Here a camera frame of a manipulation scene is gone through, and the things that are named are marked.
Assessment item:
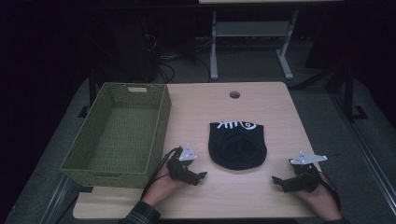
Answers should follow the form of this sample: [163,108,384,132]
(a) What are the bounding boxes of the black beanie with white print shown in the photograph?
[207,120,268,171]

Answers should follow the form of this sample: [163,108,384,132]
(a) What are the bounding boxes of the white metal table frame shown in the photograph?
[209,8,301,82]

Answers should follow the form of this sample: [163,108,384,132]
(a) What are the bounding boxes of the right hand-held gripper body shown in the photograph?
[289,151,329,193]

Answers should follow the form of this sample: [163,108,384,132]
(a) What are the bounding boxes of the green woven basket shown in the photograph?
[59,82,173,189]

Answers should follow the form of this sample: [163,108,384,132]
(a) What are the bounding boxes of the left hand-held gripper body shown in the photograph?
[165,143,199,185]

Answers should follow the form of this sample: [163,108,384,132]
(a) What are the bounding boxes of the right hand-held gripper black cable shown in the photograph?
[317,170,342,211]

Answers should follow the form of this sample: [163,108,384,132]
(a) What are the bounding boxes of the black floor cables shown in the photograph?
[146,34,213,84]

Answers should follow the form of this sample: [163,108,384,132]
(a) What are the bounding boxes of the black metal stand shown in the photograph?
[325,60,370,123]

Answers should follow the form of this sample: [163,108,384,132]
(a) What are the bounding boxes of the person's left hand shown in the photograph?
[148,171,189,207]

